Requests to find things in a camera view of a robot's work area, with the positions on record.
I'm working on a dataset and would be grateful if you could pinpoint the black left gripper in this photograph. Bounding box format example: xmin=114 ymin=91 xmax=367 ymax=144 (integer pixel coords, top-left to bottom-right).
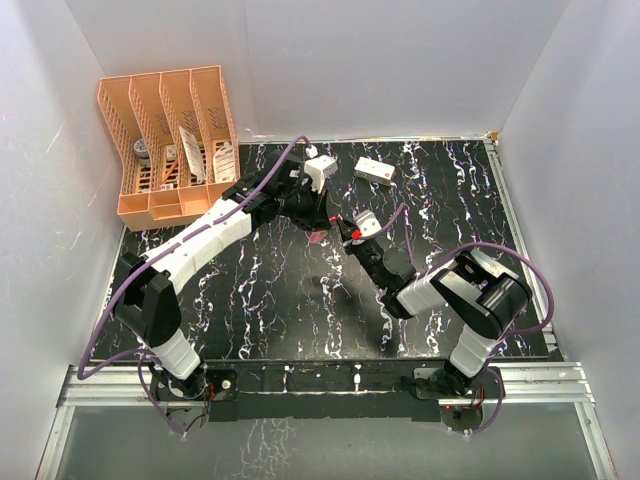
xmin=277 ymin=181 xmax=331 ymax=233

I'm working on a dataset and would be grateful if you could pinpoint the pink strap keychain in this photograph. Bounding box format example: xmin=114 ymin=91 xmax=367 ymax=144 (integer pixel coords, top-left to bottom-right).
xmin=309 ymin=231 xmax=326 ymax=245

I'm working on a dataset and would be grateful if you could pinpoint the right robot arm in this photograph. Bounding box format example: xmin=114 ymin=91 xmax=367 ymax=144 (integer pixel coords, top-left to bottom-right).
xmin=335 ymin=216 xmax=532 ymax=397

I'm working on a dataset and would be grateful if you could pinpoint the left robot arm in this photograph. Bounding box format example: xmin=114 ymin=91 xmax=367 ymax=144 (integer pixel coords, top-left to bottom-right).
xmin=113 ymin=154 xmax=337 ymax=399

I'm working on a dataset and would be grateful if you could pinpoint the white cardboard box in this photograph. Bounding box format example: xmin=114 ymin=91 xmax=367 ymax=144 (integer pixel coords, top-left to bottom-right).
xmin=354 ymin=157 xmax=395 ymax=186

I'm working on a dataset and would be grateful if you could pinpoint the white pouch in organizer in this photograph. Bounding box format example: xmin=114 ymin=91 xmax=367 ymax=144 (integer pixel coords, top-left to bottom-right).
xmin=212 ymin=142 xmax=236 ymax=183

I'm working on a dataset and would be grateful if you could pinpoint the white packet in organizer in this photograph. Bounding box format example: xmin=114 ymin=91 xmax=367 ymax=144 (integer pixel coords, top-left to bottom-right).
xmin=179 ymin=127 xmax=206 ymax=183

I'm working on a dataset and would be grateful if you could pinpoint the orange plastic file organizer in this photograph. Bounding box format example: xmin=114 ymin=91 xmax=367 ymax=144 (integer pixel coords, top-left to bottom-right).
xmin=97 ymin=66 xmax=241 ymax=232

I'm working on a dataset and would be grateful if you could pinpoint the round tin in organizer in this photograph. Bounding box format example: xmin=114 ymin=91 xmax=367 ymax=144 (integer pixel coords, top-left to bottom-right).
xmin=133 ymin=138 xmax=150 ymax=161

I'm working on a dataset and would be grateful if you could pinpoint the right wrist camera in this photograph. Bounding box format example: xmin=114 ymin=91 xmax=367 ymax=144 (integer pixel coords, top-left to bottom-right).
xmin=354 ymin=210 xmax=382 ymax=241

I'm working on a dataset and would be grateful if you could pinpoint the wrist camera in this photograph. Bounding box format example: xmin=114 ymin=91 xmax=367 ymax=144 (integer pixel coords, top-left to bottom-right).
xmin=304 ymin=155 xmax=338 ymax=193
xmin=354 ymin=210 xmax=382 ymax=241

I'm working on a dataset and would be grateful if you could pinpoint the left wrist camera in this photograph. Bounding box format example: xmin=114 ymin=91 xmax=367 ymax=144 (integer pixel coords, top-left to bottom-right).
xmin=304 ymin=155 xmax=338 ymax=193

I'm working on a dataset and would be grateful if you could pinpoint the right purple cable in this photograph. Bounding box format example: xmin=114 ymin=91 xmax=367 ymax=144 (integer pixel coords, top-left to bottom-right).
xmin=369 ymin=202 xmax=556 ymax=436

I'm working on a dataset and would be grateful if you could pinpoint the purple cable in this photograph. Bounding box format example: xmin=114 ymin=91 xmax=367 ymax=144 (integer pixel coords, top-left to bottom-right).
xmin=77 ymin=133 xmax=316 ymax=441
xmin=369 ymin=202 xmax=556 ymax=436

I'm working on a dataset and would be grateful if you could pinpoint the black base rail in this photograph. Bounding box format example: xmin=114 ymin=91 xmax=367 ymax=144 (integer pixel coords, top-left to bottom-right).
xmin=151 ymin=359 xmax=505 ymax=427

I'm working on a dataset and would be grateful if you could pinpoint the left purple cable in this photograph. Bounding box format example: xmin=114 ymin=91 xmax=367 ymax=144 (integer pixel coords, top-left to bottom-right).
xmin=77 ymin=133 xmax=316 ymax=441

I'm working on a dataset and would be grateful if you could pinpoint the aluminium frame rail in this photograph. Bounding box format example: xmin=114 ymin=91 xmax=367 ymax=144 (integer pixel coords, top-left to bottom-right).
xmin=37 ymin=364 xmax=619 ymax=480

